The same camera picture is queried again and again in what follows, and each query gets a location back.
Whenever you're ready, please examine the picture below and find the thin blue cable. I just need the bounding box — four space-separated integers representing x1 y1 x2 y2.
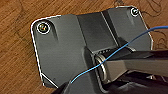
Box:
69 26 168 86

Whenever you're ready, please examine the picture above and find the silver cylindrical base hub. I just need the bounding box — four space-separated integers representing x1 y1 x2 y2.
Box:
93 53 129 84

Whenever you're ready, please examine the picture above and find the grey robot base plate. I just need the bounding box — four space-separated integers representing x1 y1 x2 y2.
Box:
29 5 154 94

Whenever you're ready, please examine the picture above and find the silver base screw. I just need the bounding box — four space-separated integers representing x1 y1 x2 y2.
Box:
129 6 141 18
36 21 50 34

